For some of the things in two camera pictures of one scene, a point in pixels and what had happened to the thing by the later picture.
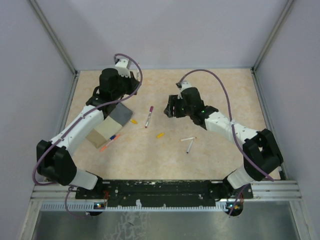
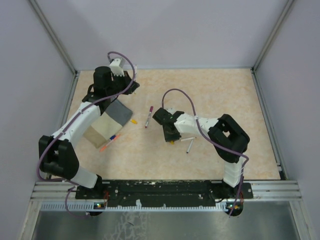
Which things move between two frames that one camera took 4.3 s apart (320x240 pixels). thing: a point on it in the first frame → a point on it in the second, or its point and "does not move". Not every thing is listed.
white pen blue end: x=190 y=146 does not move
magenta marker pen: x=151 y=110 does not move
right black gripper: x=174 y=101 → x=168 y=138
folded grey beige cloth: x=110 y=126 does not move
